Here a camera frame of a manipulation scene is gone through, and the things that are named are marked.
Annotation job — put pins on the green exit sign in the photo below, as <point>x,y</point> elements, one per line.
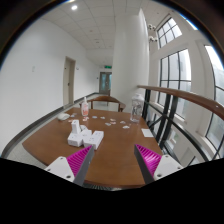
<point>107,67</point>

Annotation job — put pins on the white wall adapter block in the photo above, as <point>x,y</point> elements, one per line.
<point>75,140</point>

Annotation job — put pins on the white computer mouse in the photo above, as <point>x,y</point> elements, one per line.
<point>63,116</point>

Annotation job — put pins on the white power strip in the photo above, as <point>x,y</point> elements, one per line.
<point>94,140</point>

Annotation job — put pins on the beige side door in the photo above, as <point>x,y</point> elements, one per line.
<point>68,81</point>

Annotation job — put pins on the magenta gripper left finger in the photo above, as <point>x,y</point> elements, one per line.
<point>74,167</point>

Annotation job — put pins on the white paper card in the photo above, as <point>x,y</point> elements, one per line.
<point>147,133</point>

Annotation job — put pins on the white charger plug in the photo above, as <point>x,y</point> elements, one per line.
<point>75,127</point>

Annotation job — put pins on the grey double door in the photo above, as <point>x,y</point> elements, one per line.
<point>105,82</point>

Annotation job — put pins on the hand sanitizer pump bottle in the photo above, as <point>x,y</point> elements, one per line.
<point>84,107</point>

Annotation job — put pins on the wooden handrail with black balusters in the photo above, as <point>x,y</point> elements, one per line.
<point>187,126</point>

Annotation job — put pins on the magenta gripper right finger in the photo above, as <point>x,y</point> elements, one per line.
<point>154,166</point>

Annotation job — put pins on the clear plastic jar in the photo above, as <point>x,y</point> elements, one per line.
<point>137,107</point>

